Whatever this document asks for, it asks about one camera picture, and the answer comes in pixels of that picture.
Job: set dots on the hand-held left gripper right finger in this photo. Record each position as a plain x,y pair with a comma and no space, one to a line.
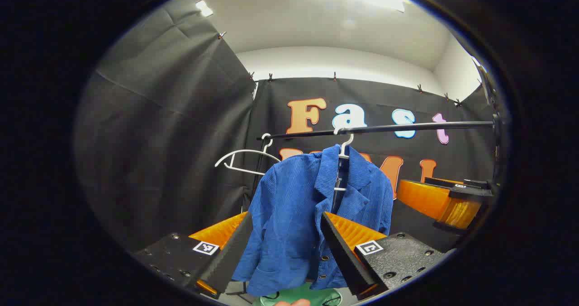
344,256

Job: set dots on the black backdrop cloth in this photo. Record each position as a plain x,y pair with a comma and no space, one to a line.
158,138

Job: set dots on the black clothes rack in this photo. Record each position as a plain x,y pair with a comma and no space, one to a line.
407,127

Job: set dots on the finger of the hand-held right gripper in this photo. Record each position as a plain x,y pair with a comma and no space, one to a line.
420,197
470,192

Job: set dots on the small ceiling light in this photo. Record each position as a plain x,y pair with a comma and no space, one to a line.
204,8

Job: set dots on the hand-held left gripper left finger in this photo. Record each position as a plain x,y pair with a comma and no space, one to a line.
230,261

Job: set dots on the row of black backdrop clips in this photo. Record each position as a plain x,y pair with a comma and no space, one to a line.
334,76

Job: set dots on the green laundry hamper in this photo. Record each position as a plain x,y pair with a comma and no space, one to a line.
312,294

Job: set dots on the white plastic hanger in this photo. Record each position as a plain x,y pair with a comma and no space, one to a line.
344,151
246,151

